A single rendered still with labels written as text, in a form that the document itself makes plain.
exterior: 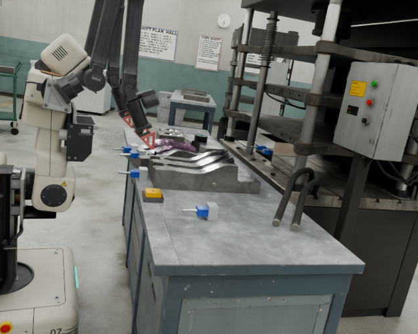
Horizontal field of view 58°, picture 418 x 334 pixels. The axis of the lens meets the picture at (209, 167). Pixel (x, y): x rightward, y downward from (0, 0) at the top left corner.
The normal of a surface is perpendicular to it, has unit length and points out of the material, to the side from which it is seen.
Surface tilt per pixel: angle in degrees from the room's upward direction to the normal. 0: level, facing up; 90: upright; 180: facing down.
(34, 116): 90
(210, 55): 90
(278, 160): 90
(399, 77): 90
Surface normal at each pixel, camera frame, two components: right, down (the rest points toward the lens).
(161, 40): 0.04, 0.27
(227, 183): 0.26, 0.29
